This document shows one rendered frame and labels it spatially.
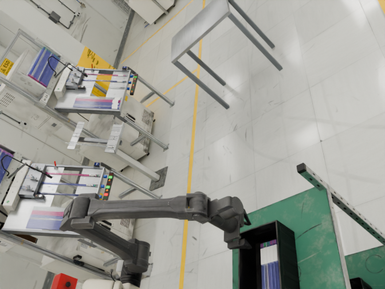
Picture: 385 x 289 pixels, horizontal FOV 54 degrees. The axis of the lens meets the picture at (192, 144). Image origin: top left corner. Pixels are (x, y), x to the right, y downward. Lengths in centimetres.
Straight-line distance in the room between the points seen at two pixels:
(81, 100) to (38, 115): 51
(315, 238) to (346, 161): 138
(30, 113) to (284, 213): 349
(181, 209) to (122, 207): 19
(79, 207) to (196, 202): 37
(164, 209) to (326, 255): 56
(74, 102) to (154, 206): 326
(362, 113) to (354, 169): 44
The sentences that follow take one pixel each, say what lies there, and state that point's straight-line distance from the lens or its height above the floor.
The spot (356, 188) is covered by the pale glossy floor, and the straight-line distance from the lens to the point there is 260.
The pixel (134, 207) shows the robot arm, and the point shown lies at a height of 150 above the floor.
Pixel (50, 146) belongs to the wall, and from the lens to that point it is 596.
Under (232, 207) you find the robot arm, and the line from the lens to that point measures 116.
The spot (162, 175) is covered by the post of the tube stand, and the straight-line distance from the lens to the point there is 415.
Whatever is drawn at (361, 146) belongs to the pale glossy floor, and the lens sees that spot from 275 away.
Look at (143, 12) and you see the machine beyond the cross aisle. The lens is 751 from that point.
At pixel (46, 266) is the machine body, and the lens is 407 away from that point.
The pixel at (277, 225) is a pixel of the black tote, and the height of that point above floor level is 106.
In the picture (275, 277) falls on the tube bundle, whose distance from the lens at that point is 139.
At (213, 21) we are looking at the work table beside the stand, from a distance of 344.
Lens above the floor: 208
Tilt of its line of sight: 31 degrees down
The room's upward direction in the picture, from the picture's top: 54 degrees counter-clockwise
